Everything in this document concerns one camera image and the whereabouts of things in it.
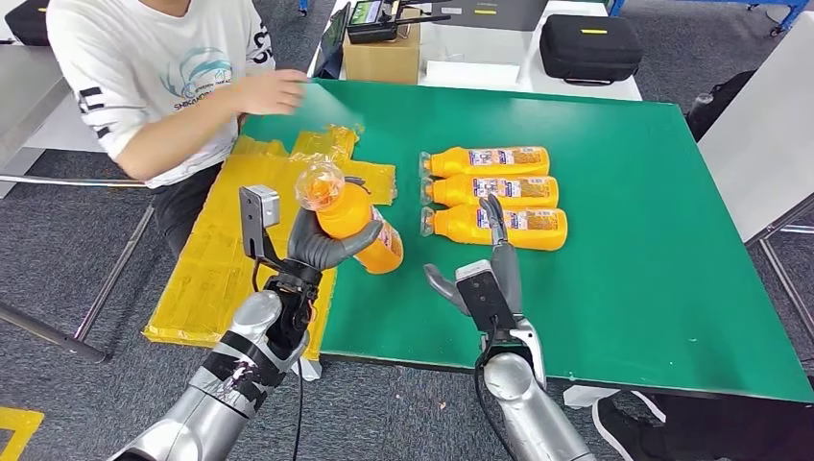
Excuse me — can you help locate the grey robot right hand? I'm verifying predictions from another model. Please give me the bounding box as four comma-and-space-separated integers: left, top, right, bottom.
423, 193, 525, 318

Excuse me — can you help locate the person's right hand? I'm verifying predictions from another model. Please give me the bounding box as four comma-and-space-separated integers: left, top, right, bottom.
238, 68, 311, 117

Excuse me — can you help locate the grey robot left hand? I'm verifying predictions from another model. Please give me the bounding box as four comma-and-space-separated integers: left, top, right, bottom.
286, 206, 385, 275

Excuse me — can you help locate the orange detergent bottle clear cap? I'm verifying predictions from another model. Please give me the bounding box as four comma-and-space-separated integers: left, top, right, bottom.
419, 203, 569, 253
419, 175, 561, 209
418, 146, 551, 180
295, 160, 405, 276

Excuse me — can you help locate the black tablet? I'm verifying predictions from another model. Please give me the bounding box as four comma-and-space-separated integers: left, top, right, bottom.
312, 3, 351, 80

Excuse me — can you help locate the yellow taped cardboard mat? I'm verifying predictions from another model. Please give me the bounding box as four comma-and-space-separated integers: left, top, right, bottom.
142, 125, 398, 363

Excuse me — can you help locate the brown cardboard box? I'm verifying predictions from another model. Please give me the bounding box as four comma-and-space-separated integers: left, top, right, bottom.
342, 9, 421, 85

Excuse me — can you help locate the black remote controller with screen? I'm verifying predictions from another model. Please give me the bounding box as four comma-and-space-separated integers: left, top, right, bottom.
346, 0, 451, 44

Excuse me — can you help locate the person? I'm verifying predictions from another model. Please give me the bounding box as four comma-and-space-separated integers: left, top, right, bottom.
591, 391, 814, 461
45, 0, 311, 259

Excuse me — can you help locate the black shoe white sole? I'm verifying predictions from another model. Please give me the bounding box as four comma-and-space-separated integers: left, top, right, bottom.
591, 397, 669, 461

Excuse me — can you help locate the white flat box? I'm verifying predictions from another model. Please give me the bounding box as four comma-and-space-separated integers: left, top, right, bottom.
422, 59, 521, 90

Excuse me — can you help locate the white table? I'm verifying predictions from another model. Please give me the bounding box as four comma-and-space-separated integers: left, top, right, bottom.
304, 0, 643, 102

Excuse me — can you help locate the black carry case yellow label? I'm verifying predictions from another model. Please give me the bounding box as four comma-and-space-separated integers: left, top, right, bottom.
3, 0, 52, 47
539, 13, 643, 85

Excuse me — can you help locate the dark grey case yellow label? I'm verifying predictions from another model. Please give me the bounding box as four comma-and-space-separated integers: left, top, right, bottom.
439, 0, 549, 32

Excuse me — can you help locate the steel table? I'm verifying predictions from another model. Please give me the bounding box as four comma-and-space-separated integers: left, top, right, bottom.
0, 40, 157, 365

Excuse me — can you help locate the black bag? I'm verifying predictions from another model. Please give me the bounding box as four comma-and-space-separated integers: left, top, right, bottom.
683, 69, 758, 142

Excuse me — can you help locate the grey table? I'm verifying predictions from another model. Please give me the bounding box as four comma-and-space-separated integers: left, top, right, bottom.
696, 11, 814, 348

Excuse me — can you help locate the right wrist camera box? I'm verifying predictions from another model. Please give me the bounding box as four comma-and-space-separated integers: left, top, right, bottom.
455, 259, 517, 333

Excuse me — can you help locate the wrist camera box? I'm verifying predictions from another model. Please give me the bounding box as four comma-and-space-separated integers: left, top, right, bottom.
238, 184, 282, 261
455, 259, 517, 333

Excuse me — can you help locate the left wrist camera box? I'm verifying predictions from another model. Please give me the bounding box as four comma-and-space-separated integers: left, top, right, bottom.
238, 184, 282, 261

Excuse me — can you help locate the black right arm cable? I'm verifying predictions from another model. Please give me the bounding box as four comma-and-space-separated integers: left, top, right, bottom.
473, 318, 519, 461

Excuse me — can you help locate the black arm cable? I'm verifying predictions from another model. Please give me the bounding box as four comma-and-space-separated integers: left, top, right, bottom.
291, 359, 306, 461
473, 318, 519, 461

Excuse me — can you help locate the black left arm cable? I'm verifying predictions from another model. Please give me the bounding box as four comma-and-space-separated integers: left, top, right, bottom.
291, 359, 306, 461

